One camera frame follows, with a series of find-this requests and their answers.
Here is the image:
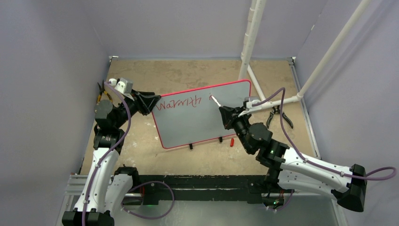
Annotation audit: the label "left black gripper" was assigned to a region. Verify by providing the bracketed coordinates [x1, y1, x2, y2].
[113, 89, 160, 129]

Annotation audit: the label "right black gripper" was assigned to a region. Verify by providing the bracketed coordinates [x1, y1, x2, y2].
[221, 105, 253, 153]

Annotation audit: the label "white red marker pen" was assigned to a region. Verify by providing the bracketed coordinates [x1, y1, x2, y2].
[210, 95, 221, 107]

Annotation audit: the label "pink framed whiteboard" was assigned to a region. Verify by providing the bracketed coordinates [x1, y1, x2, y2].
[152, 80, 251, 149]

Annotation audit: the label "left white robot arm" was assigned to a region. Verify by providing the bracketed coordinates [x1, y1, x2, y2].
[62, 90, 161, 226]

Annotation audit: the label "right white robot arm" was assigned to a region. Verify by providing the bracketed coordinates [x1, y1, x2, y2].
[219, 106, 367, 212]

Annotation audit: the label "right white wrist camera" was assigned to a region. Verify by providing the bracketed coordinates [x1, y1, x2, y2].
[238, 97, 262, 117]

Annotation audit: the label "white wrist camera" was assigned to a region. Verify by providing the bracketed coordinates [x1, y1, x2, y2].
[108, 78, 133, 100]
[238, 97, 262, 117]

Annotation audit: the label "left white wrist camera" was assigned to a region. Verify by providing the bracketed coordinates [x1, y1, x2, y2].
[108, 78, 133, 100]

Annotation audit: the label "yellow handled pliers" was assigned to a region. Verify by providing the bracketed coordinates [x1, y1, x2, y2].
[96, 81, 113, 103]

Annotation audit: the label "black handled pliers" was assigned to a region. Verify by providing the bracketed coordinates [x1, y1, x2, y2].
[266, 105, 294, 130]

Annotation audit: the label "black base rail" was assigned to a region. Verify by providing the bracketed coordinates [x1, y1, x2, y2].
[133, 175, 280, 205]

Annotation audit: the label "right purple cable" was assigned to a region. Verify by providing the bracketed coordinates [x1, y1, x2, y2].
[251, 87, 398, 213]

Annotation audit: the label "white pvc pipe frame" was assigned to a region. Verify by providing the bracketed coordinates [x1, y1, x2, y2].
[238, 0, 373, 112]

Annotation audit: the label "aluminium frame rail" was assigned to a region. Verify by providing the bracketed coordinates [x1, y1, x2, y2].
[59, 167, 339, 226]

